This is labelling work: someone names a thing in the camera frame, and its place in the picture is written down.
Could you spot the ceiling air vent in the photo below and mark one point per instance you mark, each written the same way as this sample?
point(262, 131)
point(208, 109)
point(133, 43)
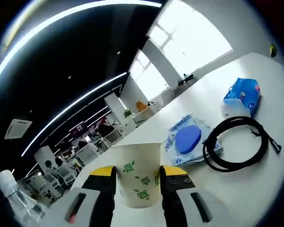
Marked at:
point(17, 128)

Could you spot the orange bag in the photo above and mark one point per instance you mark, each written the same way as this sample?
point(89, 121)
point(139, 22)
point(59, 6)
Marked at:
point(140, 106)

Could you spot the potted green plant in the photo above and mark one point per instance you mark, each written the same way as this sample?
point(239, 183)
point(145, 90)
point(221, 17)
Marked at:
point(127, 114)

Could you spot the hanging screen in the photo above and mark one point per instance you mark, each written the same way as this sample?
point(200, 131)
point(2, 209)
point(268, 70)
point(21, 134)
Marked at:
point(78, 128)

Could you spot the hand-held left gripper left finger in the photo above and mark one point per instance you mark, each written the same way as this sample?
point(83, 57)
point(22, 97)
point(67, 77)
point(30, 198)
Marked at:
point(85, 208)

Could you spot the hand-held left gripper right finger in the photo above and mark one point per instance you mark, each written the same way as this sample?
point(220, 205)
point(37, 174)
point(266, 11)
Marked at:
point(196, 208)

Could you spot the white paper cup green print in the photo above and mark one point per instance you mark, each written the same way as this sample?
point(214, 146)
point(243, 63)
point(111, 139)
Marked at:
point(137, 170)

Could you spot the long ceiling light strip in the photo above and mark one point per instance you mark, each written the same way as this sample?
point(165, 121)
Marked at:
point(49, 26)
point(80, 95)

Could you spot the wet wipes pack blue lid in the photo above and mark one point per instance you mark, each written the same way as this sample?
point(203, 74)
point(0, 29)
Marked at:
point(188, 139)

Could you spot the clear water bottle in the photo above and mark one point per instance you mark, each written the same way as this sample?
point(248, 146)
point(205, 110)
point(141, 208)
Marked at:
point(6, 182)

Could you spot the dark item on windowsill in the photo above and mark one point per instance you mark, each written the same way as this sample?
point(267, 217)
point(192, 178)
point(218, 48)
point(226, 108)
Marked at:
point(185, 80)

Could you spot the blue tissue pack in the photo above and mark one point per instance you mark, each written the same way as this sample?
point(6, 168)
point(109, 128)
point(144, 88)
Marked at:
point(246, 94)

